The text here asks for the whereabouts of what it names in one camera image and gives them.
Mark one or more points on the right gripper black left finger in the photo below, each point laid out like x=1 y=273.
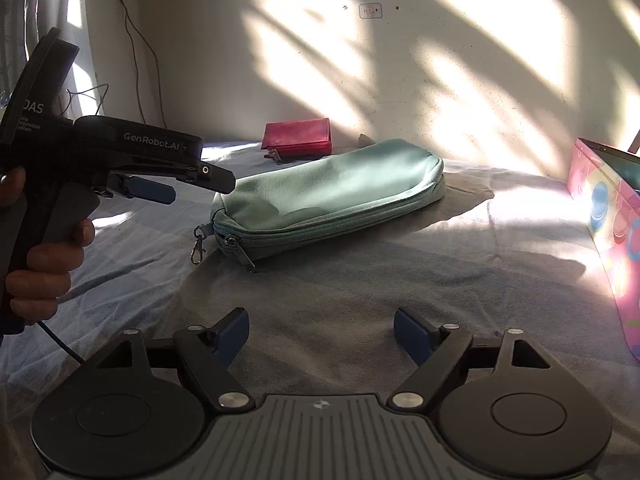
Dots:
x=187 y=372

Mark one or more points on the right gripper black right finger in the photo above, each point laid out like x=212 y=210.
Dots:
x=458 y=372

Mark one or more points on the person's left hand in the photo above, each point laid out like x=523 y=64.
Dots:
x=45 y=228

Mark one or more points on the teal zipper pouch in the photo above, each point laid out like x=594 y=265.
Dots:
x=281 y=210

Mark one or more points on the pink macaron biscuit tin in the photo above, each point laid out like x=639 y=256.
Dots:
x=604 y=183

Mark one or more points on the red wallet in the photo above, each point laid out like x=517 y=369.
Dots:
x=298 y=139

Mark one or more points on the white wall socket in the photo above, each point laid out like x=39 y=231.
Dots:
x=370 y=11

